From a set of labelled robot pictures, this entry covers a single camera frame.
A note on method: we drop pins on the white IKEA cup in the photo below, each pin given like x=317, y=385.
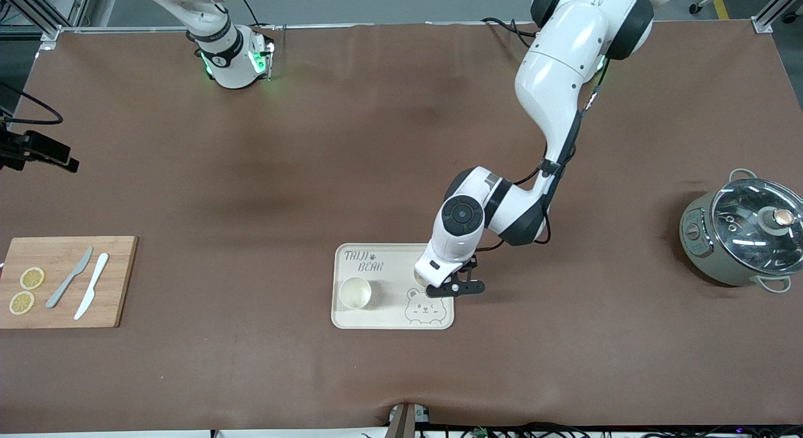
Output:
x=354, y=293
x=418, y=276

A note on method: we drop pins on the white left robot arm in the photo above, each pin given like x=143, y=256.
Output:
x=564, y=61

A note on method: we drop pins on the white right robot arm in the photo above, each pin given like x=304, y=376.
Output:
x=226, y=61

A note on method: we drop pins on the beige bear print tray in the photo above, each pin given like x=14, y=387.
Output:
x=392, y=306

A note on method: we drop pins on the grey plastic knife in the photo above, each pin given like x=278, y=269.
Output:
x=66, y=281

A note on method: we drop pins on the lemon slice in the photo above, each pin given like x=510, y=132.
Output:
x=22, y=302
x=32, y=278

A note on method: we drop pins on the white plastic knife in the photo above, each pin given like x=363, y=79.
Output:
x=93, y=284

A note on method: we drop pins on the wooden cutting board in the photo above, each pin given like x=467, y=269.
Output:
x=63, y=300

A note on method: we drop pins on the brown table cover sheet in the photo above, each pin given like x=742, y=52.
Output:
x=251, y=143

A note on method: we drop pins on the green-grey cooking pot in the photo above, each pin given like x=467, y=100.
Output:
x=699, y=250

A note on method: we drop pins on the glass pot lid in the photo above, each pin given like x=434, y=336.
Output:
x=746, y=231

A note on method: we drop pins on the black caster with grey leg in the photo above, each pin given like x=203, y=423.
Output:
x=694, y=8

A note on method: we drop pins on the aluminium corner profile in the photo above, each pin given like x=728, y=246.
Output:
x=775, y=8

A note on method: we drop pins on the aluminium frame with black bars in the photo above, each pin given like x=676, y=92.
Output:
x=37, y=14

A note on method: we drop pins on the grey mount post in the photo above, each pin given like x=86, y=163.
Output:
x=404, y=420

